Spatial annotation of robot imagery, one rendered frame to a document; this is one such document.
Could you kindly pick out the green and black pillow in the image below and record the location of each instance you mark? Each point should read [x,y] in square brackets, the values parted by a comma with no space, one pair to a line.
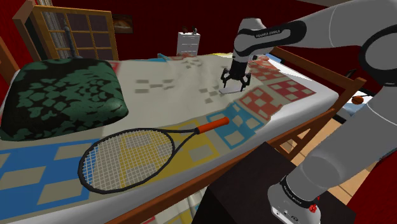
[62,96]

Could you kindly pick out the pale grey flat slab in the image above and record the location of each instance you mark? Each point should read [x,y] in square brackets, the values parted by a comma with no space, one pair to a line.
[230,90]

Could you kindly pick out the wooden bed with patchwork quilt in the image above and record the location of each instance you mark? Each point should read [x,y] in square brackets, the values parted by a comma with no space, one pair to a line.
[173,102]

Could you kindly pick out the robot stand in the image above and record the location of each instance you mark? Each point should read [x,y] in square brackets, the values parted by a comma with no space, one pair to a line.
[245,189]

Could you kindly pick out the dark framed wall picture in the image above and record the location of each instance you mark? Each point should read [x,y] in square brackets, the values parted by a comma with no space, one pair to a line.
[122,24]

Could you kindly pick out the white chest of drawers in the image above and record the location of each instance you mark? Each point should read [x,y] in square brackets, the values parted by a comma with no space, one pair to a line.
[188,44]

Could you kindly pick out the black tennis racket orange grip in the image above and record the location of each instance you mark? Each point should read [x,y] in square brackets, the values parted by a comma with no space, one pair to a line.
[127,159]

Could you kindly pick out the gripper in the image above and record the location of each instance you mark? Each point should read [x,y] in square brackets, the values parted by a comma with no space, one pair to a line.
[238,69]

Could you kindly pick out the wooden framed window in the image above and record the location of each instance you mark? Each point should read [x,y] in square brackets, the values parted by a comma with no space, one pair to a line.
[90,34]

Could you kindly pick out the orange ball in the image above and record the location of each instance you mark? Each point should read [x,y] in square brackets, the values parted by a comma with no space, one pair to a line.
[357,100]

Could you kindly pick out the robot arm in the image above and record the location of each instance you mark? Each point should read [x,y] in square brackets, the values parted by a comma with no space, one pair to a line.
[347,145]

